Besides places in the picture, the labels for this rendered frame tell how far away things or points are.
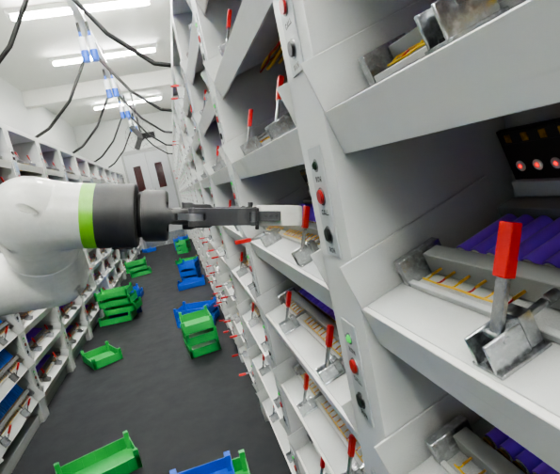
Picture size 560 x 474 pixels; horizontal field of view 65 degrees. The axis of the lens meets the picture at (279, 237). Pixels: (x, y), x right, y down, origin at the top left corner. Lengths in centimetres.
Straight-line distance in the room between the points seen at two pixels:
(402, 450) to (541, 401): 28
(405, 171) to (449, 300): 14
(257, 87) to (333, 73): 72
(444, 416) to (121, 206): 47
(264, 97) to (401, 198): 74
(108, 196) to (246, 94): 60
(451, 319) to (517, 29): 23
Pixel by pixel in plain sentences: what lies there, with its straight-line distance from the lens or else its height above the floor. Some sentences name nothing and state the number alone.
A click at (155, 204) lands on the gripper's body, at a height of 104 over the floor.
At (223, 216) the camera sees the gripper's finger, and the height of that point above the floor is 100.
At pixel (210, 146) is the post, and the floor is 121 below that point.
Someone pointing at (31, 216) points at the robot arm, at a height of 105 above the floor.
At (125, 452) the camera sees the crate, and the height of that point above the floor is 0.
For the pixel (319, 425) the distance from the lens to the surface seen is 103.
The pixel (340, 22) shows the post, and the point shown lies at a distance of 47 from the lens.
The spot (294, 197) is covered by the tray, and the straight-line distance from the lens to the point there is 115.
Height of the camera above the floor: 104
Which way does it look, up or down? 8 degrees down
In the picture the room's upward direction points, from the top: 12 degrees counter-clockwise
